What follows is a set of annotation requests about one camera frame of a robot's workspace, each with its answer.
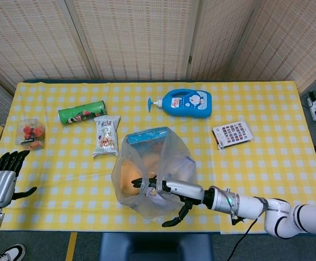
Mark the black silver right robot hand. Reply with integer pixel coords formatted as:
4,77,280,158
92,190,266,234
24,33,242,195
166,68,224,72
131,175,205,228

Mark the transparent plastic bag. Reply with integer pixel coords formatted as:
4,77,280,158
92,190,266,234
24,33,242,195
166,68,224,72
111,127,197,222

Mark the white tissue pack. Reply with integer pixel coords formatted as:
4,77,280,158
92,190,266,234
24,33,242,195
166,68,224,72
147,160,196,207

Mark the orange bread loaf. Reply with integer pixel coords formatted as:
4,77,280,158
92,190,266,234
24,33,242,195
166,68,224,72
119,160,148,196

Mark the clear box with red pieces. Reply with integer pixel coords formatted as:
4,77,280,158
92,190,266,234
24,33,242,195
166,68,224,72
15,117,46,151

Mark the blue chair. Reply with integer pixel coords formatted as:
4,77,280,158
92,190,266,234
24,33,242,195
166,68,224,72
98,232,214,261

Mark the white black sneaker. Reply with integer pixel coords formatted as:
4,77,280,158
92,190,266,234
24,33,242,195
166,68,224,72
0,244,27,261

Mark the blue rectangular box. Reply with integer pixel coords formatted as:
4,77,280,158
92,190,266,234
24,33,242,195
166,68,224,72
127,127,168,146

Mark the patterned flat card box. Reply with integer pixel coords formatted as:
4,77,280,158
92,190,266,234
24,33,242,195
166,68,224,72
211,121,255,150

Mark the blue pump bottle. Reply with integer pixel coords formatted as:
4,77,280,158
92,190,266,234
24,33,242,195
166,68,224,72
147,89,212,119

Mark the white snack packet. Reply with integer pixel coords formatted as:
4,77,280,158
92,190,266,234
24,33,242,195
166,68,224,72
92,114,121,158

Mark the green chips can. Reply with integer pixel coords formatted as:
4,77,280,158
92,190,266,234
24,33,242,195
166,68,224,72
58,100,108,126

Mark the beige woven folding screen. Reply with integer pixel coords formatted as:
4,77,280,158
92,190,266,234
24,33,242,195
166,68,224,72
0,0,316,126

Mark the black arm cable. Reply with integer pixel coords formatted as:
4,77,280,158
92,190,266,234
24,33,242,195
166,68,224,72
225,217,259,261

